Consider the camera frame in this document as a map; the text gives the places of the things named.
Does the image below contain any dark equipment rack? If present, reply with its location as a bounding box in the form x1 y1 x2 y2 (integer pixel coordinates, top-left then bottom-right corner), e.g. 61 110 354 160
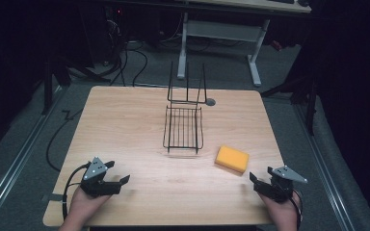
99 4 128 66

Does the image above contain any person's right hand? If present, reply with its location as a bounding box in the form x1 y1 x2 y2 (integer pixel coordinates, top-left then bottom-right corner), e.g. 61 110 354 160
258 193 303 227

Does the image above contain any grey tape strip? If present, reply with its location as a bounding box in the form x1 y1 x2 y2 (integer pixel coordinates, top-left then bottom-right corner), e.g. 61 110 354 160
41 192 66 203

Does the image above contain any black metal stand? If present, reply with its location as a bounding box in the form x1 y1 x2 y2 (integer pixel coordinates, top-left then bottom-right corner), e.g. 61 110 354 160
259 72 320 137
40 57 110 116

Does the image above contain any metal floor rail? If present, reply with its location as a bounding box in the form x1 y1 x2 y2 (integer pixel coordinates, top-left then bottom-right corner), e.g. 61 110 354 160
292 101 357 231
0 86 66 223

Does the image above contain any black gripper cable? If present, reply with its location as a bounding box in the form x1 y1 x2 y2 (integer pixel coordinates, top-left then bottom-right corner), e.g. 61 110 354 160
289 189 304 231
62 162 92 222

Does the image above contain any black wire rack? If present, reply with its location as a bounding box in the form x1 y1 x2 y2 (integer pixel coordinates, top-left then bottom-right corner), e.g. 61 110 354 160
162 61 208 155

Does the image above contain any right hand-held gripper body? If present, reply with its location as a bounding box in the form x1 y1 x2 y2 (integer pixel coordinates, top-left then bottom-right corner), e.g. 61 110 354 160
253 165 308 204

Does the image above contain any person's left hand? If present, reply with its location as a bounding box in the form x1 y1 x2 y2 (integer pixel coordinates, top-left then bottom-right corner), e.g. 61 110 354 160
65 187 111 224

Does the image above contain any yellow sponge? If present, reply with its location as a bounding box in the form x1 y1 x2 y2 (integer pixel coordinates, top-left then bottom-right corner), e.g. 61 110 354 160
214 145 251 174

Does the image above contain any white-legged background desk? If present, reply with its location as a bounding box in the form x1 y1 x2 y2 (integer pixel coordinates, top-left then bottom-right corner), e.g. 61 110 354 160
175 0 312 88

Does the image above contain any bundle of black floor cables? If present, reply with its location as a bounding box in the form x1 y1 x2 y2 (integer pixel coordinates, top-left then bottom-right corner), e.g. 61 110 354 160
107 18 149 88

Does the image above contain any thin black floor cable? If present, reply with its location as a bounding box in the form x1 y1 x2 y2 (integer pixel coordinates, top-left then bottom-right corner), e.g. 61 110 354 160
45 109 85 173

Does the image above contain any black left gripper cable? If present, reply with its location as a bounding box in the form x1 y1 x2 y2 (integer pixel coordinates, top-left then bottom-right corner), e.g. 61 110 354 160
62 162 92 222

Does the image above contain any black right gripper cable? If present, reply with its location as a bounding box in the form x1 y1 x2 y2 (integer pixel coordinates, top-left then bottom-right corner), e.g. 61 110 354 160
289 189 304 231

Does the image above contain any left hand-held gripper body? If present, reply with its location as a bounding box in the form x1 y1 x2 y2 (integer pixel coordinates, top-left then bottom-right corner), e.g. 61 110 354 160
80 156 122 197

